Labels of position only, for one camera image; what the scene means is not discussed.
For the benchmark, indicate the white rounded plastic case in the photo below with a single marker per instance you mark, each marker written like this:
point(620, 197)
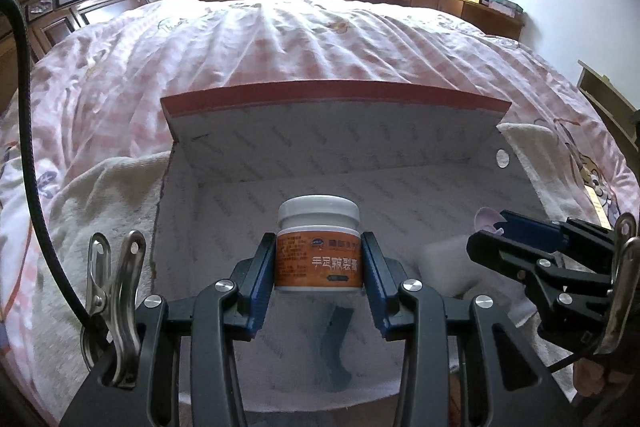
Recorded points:
point(445, 267)

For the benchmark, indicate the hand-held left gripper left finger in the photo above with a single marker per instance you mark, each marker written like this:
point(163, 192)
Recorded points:
point(257, 287)

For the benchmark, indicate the dark wooden headboard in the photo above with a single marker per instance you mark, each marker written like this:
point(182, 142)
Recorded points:
point(75, 7)

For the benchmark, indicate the white jar with orange label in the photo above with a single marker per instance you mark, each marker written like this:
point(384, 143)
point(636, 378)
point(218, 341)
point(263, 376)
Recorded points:
point(317, 252)

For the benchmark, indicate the pink printed bedsheet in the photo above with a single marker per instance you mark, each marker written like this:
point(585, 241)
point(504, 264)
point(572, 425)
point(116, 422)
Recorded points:
point(300, 37)

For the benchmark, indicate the red cardboard box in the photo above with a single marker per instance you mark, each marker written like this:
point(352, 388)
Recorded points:
point(350, 147)

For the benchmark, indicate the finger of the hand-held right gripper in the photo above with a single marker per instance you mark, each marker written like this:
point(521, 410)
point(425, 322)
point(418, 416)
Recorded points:
point(505, 252)
point(535, 227)

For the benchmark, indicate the wooden chair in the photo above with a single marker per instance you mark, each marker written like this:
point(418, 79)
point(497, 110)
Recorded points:
point(610, 102)

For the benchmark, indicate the person's right hand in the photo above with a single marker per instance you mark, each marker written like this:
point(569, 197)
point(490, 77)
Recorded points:
point(592, 374)

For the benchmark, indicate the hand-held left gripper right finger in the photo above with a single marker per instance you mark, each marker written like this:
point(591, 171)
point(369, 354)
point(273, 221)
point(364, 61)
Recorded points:
point(377, 287)

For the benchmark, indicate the white towel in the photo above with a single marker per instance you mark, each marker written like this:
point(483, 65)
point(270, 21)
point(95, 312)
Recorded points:
point(110, 207)

